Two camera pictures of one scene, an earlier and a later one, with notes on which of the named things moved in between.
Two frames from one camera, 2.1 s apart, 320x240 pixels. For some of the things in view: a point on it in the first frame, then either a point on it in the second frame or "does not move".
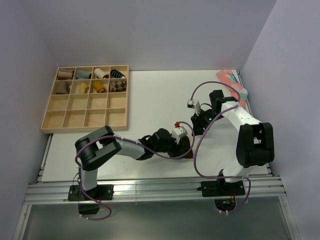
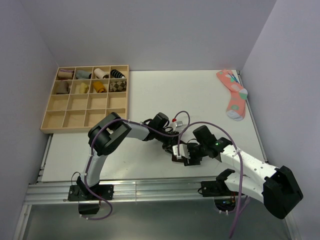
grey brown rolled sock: [62, 87] does not move
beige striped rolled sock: [64, 74] does not move
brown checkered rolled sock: [118, 86] does not move
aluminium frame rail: [43, 194] does not move
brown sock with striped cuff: [184, 146] → [174, 158]
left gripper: [174, 153] → [171, 142]
